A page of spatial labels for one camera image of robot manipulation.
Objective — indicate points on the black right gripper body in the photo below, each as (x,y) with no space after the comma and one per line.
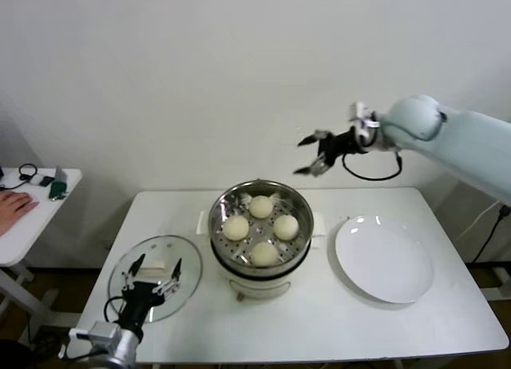
(341,145)

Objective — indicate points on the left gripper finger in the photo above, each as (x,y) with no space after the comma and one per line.
(137,264)
(177,270)

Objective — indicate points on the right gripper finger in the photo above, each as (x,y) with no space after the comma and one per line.
(309,140)
(319,167)

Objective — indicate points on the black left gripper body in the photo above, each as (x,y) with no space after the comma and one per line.
(137,301)

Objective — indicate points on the round glass lid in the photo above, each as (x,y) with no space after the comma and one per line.
(191,261)

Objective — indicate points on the white steamed baozi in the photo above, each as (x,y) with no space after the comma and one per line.
(235,228)
(260,206)
(263,254)
(286,227)

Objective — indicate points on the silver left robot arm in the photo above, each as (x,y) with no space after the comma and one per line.
(125,351)

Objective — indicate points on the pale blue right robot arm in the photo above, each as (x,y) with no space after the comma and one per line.
(459,141)

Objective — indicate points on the stainless steel steamer basket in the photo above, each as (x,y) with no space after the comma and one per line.
(259,270)

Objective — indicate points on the bare person hand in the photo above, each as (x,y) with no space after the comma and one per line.
(14,209)

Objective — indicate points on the white electric cooker base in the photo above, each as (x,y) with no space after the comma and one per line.
(259,285)

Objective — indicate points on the white side table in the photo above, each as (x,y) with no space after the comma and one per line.
(44,225)

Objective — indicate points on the green handheld tool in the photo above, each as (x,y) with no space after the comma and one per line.
(59,189)

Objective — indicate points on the white round plate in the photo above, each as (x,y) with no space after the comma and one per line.
(383,261)

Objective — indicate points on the small black device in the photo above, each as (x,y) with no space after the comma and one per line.
(47,181)

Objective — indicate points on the small white device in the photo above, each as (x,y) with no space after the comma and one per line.
(37,180)

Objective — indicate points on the white stand foot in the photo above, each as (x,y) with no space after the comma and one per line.
(497,294)

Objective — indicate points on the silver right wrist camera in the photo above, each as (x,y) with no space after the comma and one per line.
(363,113)

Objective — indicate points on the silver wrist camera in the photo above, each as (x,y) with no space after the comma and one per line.
(103,336)
(363,113)

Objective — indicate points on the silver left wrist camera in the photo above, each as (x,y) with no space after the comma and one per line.
(103,336)

